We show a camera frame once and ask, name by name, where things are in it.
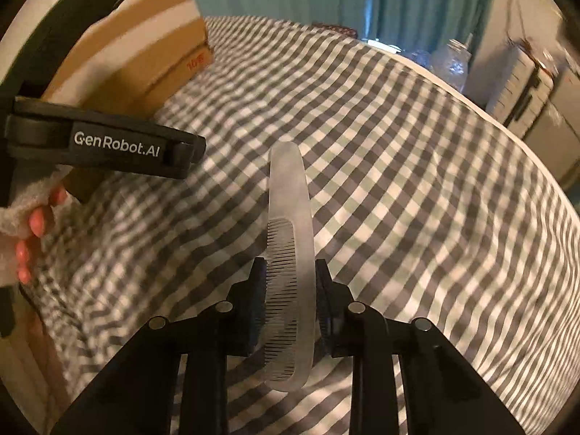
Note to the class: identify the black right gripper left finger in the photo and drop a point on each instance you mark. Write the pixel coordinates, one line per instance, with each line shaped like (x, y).
(134, 392)

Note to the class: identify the person left hand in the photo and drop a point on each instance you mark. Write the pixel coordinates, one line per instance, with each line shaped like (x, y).
(40, 221)

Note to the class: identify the brown cardboard box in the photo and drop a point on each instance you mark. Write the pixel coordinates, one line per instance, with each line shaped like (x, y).
(131, 62)

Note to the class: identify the white suitcase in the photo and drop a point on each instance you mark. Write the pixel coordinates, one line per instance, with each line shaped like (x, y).
(520, 93)

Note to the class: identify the grey mini fridge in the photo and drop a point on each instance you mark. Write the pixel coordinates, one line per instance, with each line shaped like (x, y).
(554, 137)

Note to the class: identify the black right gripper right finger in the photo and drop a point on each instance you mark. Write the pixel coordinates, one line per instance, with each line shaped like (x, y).
(443, 393)

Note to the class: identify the large clear water jug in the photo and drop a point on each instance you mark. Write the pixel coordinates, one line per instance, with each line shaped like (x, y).
(451, 63)

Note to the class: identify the checkered bed sheet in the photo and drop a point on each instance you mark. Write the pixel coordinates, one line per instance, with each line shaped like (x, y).
(421, 205)

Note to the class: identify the clear plastic comb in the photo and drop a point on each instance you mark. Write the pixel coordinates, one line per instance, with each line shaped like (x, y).
(289, 334)

